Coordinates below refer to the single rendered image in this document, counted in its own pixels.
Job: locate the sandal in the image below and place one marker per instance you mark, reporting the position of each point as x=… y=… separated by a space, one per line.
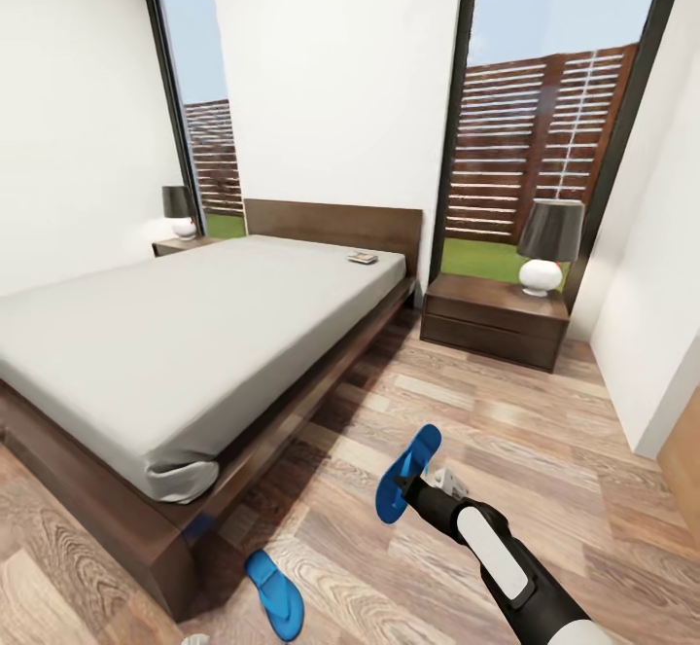
x=389 y=504
x=280 y=596

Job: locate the bed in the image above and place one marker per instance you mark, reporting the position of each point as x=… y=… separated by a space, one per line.
x=151 y=398

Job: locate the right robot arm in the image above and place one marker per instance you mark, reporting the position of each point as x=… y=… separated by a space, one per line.
x=539 y=610

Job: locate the table lamp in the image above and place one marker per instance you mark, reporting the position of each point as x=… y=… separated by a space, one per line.
x=177 y=203
x=551 y=236

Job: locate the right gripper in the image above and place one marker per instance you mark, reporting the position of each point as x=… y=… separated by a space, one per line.
x=423 y=497

